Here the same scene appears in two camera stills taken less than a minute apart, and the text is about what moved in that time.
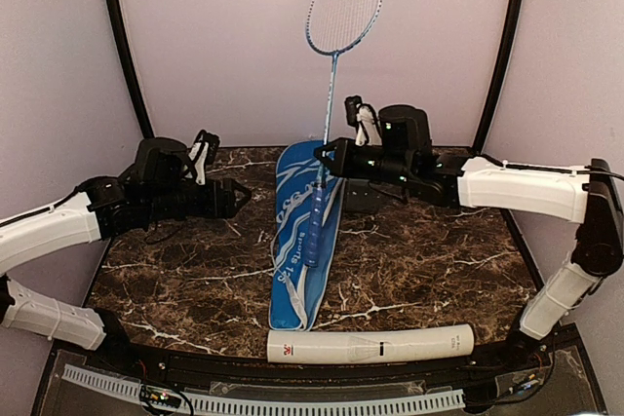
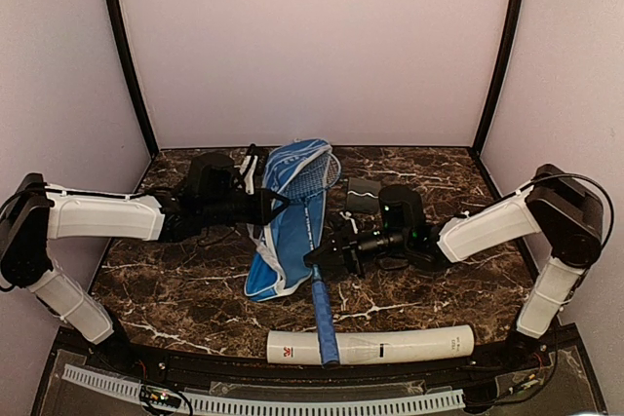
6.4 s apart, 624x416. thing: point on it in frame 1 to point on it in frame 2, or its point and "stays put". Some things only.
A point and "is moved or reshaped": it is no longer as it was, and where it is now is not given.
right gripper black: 343,147 to 330,255
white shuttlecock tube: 330,345 stays put
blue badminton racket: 340,6 to 313,179
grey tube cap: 360,197 stays put
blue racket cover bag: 293,283 is moved or reshaped
